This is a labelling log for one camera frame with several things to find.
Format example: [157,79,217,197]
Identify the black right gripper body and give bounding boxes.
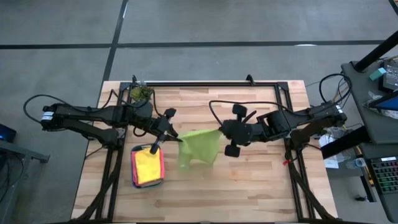
[219,104,255,147]

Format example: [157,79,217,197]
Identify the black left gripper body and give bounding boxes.
[148,107,178,141]

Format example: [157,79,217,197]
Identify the lime green microfiber towel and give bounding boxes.
[177,129,223,172]

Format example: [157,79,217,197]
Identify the yellow microfiber towel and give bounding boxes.
[134,146,162,185]

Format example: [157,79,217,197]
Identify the small potted plant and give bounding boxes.
[129,81,155,102]

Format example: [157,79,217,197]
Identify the teal plastic bin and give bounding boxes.
[130,143,166,190]

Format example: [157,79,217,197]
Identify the white papers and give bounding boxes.
[318,126,352,169]

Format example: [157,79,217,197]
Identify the clear water bottle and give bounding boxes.
[346,157,368,170]

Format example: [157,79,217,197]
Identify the black side desk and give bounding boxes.
[320,60,398,223]

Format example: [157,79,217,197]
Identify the grey metal stand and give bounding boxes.
[0,139,50,223]

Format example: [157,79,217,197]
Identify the small teal box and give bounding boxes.
[369,67,387,81]

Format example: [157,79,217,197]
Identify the black device with blue light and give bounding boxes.
[0,123,17,144]

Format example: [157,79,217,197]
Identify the backlit black keyboard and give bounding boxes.
[371,156,398,195]

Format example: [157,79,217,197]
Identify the black slanted pole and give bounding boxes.
[354,29,398,72]

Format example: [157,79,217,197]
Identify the black tablet device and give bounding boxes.
[381,60,398,94]

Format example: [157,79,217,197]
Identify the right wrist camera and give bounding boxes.
[224,144,241,158]

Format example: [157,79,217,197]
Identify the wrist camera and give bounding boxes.
[224,144,241,158]
[149,139,162,156]

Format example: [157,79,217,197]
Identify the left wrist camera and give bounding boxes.
[149,139,162,156]

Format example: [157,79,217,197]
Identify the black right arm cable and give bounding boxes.
[208,72,353,126]

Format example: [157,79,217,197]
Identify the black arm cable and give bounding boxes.
[22,88,165,138]
[208,72,353,126]

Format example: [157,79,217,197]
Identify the black aluminium table frame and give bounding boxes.
[70,81,340,223]

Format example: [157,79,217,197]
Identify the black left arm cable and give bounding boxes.
[22,88,165,138]

